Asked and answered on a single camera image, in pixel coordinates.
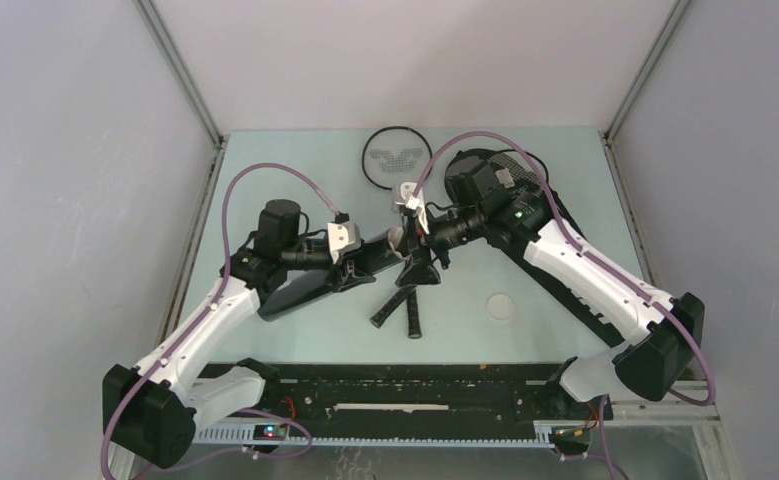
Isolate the white tube lid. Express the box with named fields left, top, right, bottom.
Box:
left=486, top=293, right=517, bottom=322

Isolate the black racket bag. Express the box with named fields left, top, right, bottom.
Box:
left=444, top=148, right=623, bottom=347

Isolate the left controller board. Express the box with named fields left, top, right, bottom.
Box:
left=251, top=424, right=289, bottom=442

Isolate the aluminium frame post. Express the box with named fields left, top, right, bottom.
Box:
left=133, top=0, right=224, bottom=148
left=603, top=0, right=695, bottom=144

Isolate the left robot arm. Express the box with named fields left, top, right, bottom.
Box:
left=101, top=199, right=362, bottom=469

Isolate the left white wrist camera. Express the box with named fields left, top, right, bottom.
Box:
left=327, top=220, right=362, bottom=261

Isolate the right controller board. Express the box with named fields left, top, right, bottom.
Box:
left=550, top=428, right=591, bottom=443

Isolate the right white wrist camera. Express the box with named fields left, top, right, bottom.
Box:
left=392, top=182, right=430, bottom=234

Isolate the black shuttlecock tube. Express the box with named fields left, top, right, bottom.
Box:
left=258, top=233, right=402, bottom=321

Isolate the black racket on table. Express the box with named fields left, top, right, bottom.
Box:
left=361, top=125, right=433, bottom=340

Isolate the black racket on bag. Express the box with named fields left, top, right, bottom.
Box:
left=369, top=148, right=551, bottom=330

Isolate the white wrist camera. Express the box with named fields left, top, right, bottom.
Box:
left=392, top=182, right=430, bottom=234
left=327, top=220, right=362, bottom=261

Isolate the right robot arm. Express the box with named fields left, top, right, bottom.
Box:
left=392, top=156, right=715, bottom=418

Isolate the right aluminium frame post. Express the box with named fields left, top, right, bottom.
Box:
left=603, top=0, right=695, bottom=144

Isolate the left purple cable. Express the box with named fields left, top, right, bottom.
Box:
left=100, top=162, right=347, bottom=480

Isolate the controller board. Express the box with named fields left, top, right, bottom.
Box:
left=251, top=424, right=289, bottom=442
left=550, top=428, right=591, bottom=443

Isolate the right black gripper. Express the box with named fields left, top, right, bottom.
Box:
left=394, top=206, right=483, bottom=290

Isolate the left aluminium frame post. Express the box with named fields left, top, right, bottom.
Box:
left=133, top=0, right=224, bottom=148

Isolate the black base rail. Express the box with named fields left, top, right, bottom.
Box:
left=190, top=360, right=616, bottom=442

